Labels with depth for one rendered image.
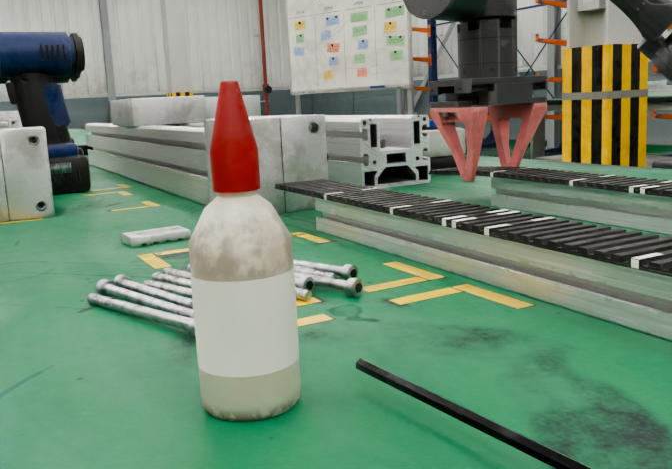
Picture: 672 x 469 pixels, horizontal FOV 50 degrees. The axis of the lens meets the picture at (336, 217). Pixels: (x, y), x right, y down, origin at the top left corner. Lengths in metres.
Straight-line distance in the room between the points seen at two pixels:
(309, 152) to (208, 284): 0.48
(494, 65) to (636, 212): 0.20
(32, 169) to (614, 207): 0.57
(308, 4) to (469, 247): 6.84
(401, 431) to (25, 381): 0.16
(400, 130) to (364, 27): 5.85
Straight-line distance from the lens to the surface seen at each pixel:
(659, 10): 1.15
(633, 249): 0.36
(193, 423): 0.27
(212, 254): 0.24
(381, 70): 6.62
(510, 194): 0.70
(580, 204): 0.64
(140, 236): 0.60
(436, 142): 1.01
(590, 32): 4.33
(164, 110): 1.10
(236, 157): 0.25
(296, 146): 0.72
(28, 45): 1.04
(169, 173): 0.93
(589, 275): 0.37
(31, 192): 0.82
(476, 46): 0.70
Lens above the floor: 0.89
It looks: 9 degrees down
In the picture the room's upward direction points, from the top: 3 degrees counter-clockwise
